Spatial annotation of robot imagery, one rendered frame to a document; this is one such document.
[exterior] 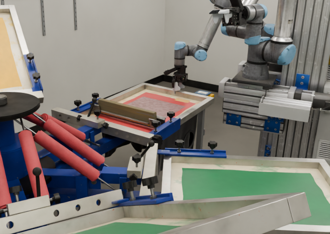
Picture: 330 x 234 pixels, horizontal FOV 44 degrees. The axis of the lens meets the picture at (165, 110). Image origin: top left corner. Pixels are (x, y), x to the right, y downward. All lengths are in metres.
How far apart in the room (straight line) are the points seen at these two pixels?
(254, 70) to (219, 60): 3.80
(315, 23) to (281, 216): 1.92
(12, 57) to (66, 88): 2.33
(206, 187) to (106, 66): 3.82
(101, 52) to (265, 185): 3.78
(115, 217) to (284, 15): 1.42
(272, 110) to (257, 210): 1.69
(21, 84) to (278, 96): 1.48
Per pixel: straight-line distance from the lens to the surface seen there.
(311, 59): 2.51
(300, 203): 0.67
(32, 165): 1.56
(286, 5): 2.26
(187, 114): 2.49
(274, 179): 1.97
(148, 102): 2.75
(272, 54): 2.29
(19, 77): 2.58
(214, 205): 0.83
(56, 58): 4.77
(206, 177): 1.91
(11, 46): 2.76
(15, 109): 1.69
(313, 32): 2.49
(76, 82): 5.08
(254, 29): 2.05
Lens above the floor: 1.89
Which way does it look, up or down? 20 degrees down
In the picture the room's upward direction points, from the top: 2 degrees clockwise
